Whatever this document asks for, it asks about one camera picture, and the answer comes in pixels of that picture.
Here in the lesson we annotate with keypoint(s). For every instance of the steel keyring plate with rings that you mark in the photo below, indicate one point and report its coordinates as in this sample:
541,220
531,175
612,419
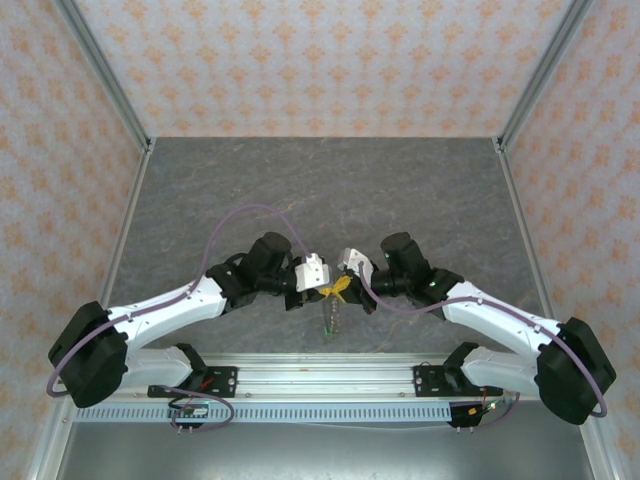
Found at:
332,320

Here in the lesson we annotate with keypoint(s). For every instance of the green key tag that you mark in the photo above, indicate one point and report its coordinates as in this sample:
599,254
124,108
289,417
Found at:
326,330

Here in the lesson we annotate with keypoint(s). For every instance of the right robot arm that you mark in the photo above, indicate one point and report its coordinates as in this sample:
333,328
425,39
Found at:
500,315

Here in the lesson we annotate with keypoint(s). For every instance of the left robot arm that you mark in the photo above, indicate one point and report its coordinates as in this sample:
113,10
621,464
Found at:
165,305

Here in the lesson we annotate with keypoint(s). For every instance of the aluminium table edge bar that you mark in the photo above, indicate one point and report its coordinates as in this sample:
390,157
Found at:
511,180
138,180

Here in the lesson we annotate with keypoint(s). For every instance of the grey metal sheet panel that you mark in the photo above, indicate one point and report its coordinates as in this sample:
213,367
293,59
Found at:
320,455

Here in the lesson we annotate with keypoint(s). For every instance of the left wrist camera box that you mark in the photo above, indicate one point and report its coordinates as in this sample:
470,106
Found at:
312,272

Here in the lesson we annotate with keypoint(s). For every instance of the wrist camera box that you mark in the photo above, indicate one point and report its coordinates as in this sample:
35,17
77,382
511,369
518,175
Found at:
312,272
357,260

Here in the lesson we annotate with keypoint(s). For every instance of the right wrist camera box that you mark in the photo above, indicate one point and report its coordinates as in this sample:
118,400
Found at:
357,260

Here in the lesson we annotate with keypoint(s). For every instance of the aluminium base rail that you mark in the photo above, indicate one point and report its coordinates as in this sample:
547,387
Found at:
325,375

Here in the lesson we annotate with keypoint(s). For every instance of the aluminium corner post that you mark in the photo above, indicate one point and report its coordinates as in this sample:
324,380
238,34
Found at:
106,75
540,75

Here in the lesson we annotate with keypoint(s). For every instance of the aluminium front frame bar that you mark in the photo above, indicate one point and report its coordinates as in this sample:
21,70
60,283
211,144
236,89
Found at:
595,450
47,450

